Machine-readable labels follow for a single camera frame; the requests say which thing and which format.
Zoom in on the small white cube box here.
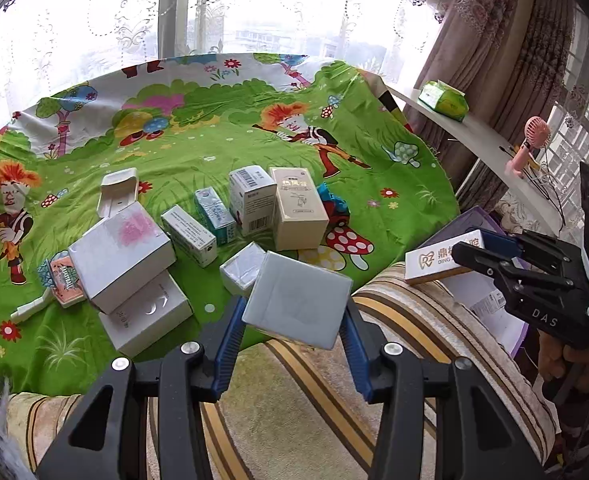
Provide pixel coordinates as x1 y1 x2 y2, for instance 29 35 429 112
220 242 266 297

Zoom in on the white text medicine box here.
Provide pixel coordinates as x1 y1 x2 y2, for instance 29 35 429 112
161 205 217 268

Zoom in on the purple cardboard storage box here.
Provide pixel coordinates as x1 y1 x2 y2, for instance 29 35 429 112
421 206 528 358

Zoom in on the red blue toy car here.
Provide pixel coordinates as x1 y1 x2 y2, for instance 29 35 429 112
316 182 350 226

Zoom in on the teal medicine box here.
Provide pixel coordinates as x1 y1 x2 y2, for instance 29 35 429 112
195 186 236 246

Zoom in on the pink handheld fan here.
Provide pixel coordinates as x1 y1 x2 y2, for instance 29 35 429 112
505 116 551 178

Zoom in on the green cartoon print blanket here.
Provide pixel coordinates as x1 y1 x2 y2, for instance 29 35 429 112
0 53 459 396

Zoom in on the floral brown curtain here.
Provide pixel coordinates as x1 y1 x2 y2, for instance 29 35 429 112
359 0 589 212

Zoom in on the beige hand cream box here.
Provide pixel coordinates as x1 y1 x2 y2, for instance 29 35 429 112
270 167 329 252

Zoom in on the white dental brand box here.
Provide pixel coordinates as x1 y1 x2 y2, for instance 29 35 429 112
404 230 485 285

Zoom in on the white stick tool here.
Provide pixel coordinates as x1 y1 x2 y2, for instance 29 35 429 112
10 288 54 324

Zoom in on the green tissue pack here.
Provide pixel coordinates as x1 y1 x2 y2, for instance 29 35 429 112
418 80 469 122

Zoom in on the person right hand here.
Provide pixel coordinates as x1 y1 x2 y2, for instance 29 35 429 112
537 332 589 392

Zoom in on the grey square box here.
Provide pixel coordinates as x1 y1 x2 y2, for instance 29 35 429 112
242 252 353 350

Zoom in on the white box pink smudge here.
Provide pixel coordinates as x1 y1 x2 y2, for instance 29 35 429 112
69 202 176 314

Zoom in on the white barcode box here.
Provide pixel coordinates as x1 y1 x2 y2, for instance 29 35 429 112
228 165 277 236

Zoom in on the white curved desk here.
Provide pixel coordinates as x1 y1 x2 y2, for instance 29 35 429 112
381 80 563 235

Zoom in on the black cable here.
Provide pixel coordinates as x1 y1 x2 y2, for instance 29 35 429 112
498 145 568 229

